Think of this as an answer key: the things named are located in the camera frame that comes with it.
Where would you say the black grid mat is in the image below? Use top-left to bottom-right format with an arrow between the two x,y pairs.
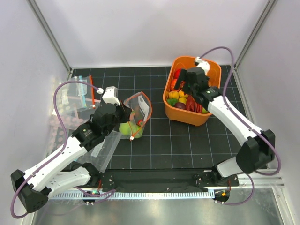
71,67 -> 240,169

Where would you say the red toy lobster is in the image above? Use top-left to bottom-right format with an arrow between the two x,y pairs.
186,95 -> 203,113

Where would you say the slotted cable duct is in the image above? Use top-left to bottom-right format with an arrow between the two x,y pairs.
51,190 -> 215,200

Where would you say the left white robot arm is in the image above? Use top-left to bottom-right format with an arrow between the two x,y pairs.
10,102 -> 132,218

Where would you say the green apple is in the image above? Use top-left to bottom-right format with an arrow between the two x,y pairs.
119,121 -> 133,136
131,125 -> 143,139

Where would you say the red chili pepper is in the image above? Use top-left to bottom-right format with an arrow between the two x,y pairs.
137,120 -> 144,127

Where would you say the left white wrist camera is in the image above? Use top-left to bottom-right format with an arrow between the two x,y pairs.
96,86 -> 120,105

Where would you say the dark purple plum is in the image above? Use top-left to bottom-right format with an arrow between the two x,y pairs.
174,102 -> 186,110

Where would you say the aluminium frame post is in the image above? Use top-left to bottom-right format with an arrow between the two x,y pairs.
235,0 -> 277,69
26,0 -> 72,73

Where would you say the green bell pepper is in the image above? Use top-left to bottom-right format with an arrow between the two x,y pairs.
166,98 -> 178,107

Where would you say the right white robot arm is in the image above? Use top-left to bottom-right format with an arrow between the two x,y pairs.
175,67 -> 275,186

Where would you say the small orange pumpkin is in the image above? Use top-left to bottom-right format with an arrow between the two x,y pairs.
170,79 -> 180,91

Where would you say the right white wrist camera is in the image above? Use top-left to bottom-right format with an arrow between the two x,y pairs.
194,57 -> 210,76

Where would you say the clear bag white label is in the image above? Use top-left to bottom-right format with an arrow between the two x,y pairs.
76,131 -> 122,173

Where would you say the green pear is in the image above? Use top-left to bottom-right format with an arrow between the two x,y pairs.
201,108 -> 209,114

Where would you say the peach fruit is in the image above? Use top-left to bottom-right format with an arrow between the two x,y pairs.
130,111 -> 135,120

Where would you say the yellow orange fruit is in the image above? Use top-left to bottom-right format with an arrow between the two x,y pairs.
168,91 -> 180,100

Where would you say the aluminium front rail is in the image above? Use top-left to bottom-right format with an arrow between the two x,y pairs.
237,172 -> 285,188

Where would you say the orange zipper clear bag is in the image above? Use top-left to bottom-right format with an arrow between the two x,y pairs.
121,91 -> 152,141

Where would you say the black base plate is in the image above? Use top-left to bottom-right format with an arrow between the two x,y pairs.
79,168 -> 239,193

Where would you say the green apple top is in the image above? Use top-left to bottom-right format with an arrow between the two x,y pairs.
119,121 -> 133,136

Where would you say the right aluminium frame post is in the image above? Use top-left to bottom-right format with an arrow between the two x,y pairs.
235,0 -> 277,69

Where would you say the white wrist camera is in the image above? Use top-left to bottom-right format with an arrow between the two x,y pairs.
194,57 -> 210,76
96,86 -> 120,105

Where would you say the left aluminium frame post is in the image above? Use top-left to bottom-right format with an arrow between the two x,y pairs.
26,0 -> 72,73

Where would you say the orange plastic basket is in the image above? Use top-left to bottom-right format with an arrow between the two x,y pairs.
163,56 -> 222,126

